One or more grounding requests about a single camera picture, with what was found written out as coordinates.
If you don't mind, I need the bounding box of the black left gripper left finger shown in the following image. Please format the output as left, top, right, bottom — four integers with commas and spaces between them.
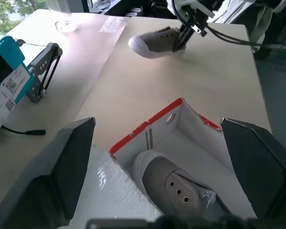
0, 116, 96, 229

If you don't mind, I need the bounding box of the black cable with plug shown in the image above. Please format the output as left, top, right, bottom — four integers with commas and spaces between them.
1, 125, 47, 137

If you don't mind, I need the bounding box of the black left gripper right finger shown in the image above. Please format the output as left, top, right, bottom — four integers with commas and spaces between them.
220, 117, 286, 218

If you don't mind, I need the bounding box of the clear tape strip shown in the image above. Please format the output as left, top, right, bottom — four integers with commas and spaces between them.
99, 17, 129, 33

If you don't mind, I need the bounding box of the grey metal hinged bracket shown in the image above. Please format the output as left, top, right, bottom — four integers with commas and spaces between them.
15, 39, 63, 104

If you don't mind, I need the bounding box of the white red shoe box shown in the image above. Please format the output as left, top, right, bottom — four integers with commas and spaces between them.
59, 97, 258, 229

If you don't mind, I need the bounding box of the crumpled clear stuffing paper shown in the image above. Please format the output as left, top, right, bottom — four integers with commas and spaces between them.
200, 189, 217, 211

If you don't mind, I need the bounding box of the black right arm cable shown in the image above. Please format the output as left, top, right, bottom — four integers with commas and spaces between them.
171, 0, 263, 46

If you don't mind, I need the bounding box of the clear glass dish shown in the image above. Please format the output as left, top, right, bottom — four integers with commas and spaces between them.
54, 20, 78, 33

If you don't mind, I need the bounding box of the beige trouser leg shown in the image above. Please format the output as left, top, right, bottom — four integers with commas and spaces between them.
249, 6, 274, 60

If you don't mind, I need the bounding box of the teal device with stand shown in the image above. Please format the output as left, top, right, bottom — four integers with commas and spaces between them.
0, 35, 35, 139

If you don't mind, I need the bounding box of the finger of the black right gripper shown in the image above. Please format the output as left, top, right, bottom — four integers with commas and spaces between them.
172, 26, 187, 52
181, 28, 195, 48

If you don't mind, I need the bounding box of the grey sneaker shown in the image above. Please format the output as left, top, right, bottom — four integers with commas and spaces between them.
133, 149, 232, 219
128, 26, 188, 59

